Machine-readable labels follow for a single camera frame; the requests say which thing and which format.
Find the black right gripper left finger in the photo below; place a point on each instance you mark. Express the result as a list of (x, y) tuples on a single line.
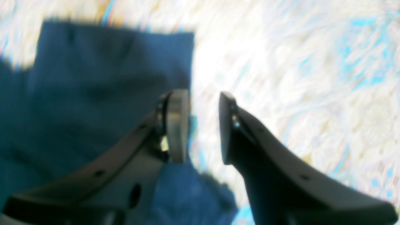
[(118, 187)]

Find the dark blue t-shirt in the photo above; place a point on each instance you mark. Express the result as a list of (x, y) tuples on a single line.
[(88, 87)]

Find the patterned tablecloth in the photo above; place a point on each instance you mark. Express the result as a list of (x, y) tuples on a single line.
[(322, 75)]

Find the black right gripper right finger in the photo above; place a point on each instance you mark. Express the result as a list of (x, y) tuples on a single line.
[(284, 190)]

